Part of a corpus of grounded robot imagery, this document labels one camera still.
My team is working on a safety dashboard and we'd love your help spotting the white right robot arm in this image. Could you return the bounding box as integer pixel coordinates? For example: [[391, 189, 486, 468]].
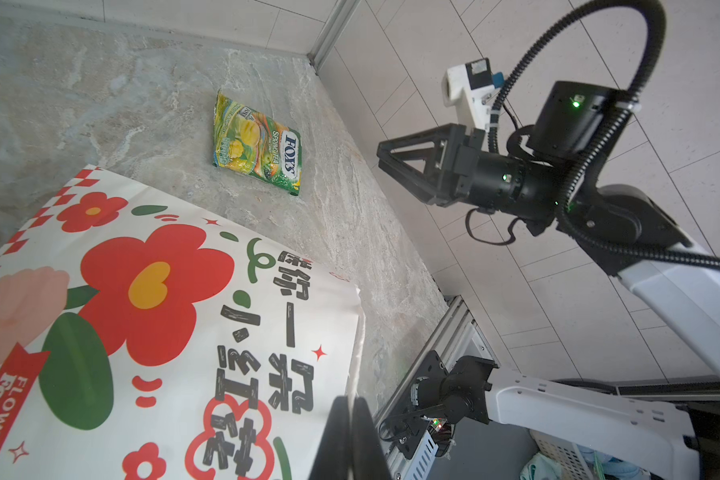
[[379, 81, 720, 381]]

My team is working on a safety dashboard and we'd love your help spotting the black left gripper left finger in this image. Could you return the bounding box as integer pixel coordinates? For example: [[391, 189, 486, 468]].
[[325, 396, 352, 479]]

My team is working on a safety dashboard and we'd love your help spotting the green Fox's candy packet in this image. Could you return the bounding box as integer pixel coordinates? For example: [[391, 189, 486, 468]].
[[213, 93, 302, 196]]

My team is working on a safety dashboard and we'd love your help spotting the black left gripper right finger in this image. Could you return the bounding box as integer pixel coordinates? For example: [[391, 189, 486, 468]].
[[351, 397, 391, 480]]

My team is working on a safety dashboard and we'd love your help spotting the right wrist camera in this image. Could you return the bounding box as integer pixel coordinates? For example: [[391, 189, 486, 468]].
[[442, 58, 505, 131]]

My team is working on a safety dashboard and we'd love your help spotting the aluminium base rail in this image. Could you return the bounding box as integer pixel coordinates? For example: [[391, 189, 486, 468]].
[[374, 295, 496, 479]]

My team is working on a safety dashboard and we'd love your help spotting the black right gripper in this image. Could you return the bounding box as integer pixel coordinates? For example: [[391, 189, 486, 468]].
[[377, 123, 561, 222]]

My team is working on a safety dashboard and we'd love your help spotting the white floral paper bag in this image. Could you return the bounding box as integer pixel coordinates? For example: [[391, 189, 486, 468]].
[[0, 166, 363, 479]]

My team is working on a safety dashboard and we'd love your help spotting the aluminium right corner post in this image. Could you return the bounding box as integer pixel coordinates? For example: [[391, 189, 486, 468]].
[[307, 0, 360, 74]]

